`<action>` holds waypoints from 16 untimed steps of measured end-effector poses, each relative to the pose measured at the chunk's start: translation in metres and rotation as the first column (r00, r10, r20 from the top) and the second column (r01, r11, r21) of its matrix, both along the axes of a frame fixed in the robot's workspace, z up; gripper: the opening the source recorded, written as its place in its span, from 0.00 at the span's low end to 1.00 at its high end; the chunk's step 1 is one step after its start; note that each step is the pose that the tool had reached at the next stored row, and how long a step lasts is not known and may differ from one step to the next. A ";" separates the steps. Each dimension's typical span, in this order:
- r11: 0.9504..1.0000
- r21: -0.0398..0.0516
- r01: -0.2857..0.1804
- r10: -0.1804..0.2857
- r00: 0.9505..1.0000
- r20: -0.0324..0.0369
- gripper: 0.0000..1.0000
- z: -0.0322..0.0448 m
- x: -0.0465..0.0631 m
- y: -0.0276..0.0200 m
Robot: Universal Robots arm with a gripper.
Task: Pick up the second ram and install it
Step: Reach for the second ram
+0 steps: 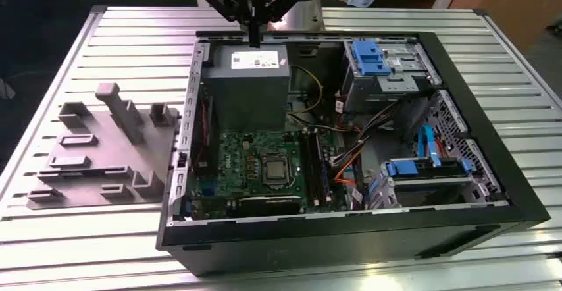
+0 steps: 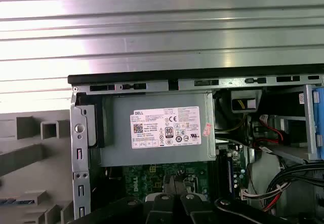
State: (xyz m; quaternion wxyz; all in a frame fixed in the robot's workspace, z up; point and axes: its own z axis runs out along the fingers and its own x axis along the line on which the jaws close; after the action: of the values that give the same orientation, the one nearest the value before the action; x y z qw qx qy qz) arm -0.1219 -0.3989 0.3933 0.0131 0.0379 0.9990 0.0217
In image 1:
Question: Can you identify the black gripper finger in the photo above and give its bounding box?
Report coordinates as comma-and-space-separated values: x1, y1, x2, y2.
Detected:
195, 0, 257, 47
255, 0, 305, 47

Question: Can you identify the dark RAM stick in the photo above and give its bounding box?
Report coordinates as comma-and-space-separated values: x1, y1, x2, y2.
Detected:
38, 169, 133, 178

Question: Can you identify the blue plastic drive carrier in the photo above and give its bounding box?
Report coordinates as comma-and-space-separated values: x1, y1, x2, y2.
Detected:
350, 40, 393, 77

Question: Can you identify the grey power supply unit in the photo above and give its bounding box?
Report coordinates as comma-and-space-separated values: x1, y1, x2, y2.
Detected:
201, 43, 291, 132

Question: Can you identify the metal drive cage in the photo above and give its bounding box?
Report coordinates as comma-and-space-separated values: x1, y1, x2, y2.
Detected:
342, 39, 444, 114

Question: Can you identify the green motherboard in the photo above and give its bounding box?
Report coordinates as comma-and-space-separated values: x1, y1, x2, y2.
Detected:
189, 128, 353, 221

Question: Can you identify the silver CPU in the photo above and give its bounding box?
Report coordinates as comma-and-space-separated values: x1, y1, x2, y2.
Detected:
265, 161, 289, 178

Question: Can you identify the CPU socket with metal cover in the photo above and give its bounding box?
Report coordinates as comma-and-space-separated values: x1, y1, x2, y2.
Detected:
261, 152, 297, 190

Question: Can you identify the grey parts rack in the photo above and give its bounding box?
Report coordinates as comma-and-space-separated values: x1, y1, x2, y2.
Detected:
26, 82, 182, 210

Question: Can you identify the hard disk in blue carrier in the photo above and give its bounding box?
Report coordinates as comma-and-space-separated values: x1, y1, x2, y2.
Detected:
382, 157, 477, 182

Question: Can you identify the black graphics card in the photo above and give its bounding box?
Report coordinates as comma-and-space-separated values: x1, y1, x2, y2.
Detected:
237, 194, 305, 217

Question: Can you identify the black open PC case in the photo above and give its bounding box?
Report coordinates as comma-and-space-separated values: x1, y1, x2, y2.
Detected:
155, 30, 553, 277

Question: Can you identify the yellow wire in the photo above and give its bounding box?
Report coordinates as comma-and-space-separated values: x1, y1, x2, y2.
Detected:
289, 65, 325, 114

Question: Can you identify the red wire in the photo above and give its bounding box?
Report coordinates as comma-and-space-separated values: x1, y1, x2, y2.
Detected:
198, 101, 211, 164

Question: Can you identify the orange wire bundle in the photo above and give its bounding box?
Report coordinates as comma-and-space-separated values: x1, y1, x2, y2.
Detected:
333, 145, 366, 185

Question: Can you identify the blue flat data wire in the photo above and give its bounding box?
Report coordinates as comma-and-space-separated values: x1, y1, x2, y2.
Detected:
417, 124, 444, 169

